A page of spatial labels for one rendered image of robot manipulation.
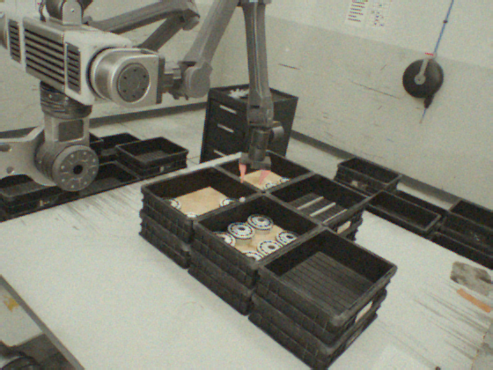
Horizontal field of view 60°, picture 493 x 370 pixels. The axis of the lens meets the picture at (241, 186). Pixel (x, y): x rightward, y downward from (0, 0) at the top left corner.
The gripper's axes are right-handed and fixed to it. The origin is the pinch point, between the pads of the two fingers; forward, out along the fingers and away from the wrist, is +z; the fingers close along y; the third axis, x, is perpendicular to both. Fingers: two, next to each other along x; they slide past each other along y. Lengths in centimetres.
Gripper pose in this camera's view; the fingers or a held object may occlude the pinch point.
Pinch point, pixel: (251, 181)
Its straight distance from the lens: 150.8
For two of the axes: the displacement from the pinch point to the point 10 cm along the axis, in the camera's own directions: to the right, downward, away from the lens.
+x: 0.4, 4.5, -8.9
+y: -9.8, -1.4, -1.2
